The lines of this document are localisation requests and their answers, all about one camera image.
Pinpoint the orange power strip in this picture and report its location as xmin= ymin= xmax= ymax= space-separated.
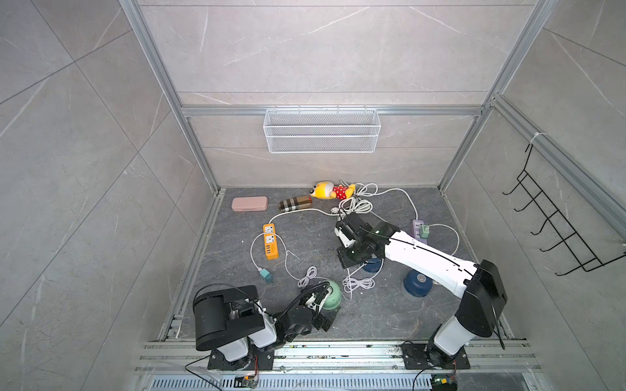
xmin=262 ymin=223 xmax=279 ymax=261

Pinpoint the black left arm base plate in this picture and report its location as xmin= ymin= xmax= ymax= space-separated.
xmin=207 ymin=345 xmax=275 ymax=371

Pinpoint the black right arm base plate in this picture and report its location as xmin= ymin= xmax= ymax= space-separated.
xmin=399 ymin=340 xmax=470 ymax=370

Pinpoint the white wire mesh basket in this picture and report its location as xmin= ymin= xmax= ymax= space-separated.
xmin=263 ymin=109 xmax=381 ymax=154

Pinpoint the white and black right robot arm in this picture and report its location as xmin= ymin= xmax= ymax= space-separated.
xmin=335 ymin=213 xmax=508 ymax=367

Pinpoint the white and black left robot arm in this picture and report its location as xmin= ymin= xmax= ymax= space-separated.
xmin=192 ymin=281 xmax=342 ymax=370

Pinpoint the teal charger plug left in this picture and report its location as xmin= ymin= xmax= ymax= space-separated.
xmin=259 ymin=268 xmax=274 ymax=284

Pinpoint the green meat grinder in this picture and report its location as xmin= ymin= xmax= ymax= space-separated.
xmin=322 ymin=280 xmax=342 ymax=311

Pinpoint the green usb charger cube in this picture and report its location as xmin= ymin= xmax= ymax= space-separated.
xmin=419 ymin=225 xmax=430 ymax=239

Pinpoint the yellow duck plush toy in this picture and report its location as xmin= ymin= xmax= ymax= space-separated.
xmin=310 ymin=182 xmax=356 ymax=200

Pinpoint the brown plaid pouch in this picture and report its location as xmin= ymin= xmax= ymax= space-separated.
xmin=279 ymin=195 xmax=312 ymax=213

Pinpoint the black wire hook rack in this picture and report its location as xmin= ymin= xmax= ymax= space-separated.
xmin=502 ymin=143 xmax=625 ymax=277

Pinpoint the pink rectangular case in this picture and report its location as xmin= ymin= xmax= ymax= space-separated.
xmin=231 ymin=196 xmax=268 ymax=213

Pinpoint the blue meat grinder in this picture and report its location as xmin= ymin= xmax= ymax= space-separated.
xmin=363 ymin=258 xmax=383 ymax=274
xmin=401 ymin=270 xmax=434 ymax=300

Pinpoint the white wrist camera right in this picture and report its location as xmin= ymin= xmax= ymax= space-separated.
xmin=334 ymin=227 xmax=355 ymax=249

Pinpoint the purple power strip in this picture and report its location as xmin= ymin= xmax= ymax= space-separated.
xmin=412 ymin=220 xmax=427 ymax=244

